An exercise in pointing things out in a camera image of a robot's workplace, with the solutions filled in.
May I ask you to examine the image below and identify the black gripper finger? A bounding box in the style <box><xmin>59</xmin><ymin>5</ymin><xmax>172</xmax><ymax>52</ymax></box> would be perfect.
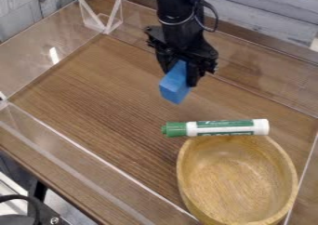
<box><xmin>186</xmin><ymin>62</ymin><xmax>204</xmax><ymax>87</ymax></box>
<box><xmin>155</xmin><ymin>47</ymin><xmax>178</xmax><ymax>73</ymax></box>

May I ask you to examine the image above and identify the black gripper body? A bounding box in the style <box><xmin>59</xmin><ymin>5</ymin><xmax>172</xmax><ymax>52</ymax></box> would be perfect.
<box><xmin>144</xmin><ymin>20</ymin><xmax>219</xmax><ymax>73</ymax></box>

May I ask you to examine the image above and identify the blue foam block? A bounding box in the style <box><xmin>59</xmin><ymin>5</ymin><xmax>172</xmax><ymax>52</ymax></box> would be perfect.
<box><xmin>159</xmin><ymin>60</ymin><xmax>190</xmax><ymax>104</ymax></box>

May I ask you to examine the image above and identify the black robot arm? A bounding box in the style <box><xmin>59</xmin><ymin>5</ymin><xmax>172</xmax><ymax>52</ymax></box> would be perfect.
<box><xmin>144</xmin><ymin>0</ymin><xmax>219</xmax><ymax>87</ymax></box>

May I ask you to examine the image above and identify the brown wooden bowl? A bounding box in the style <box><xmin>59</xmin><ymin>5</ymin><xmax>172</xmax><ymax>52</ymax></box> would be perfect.
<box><xmin>176</xmin><ymin>136</ymin><xmax>298</xmax><ymax>225</ymax></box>

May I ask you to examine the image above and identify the green white dry-erase marker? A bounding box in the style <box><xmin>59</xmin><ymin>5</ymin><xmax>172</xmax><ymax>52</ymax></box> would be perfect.
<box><xmin>162</xmin><ymin>119</ymin><xmax>270</xmax><ymax>138</ymax></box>

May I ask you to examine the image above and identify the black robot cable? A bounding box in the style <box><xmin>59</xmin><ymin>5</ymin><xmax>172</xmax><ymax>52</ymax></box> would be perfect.
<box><xmin>192</xmin><ymin>0</ymin><xmax>220</xmax><ymax>33</ymax></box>

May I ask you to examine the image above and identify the clear acrylic corner bracket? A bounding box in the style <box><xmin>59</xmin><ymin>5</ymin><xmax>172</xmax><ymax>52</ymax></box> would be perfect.
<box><xmin>79</xmin><ymin>0</ymin><xmax>123</xmax><ymax>35</ymax></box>

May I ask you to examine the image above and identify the clear acrylic tray wall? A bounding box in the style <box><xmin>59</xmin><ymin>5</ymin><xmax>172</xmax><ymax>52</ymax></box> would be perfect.
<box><xmin>0</xmin><ymin>93</ymin><xmax>200</xmax><ymax>225</ymax></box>

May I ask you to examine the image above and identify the black cable lower left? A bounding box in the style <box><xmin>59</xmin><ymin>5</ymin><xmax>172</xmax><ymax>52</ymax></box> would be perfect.
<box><xmin>0</xmin><ymin>194</ymin><xmax>43</xmax><ymax>225</ymax></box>

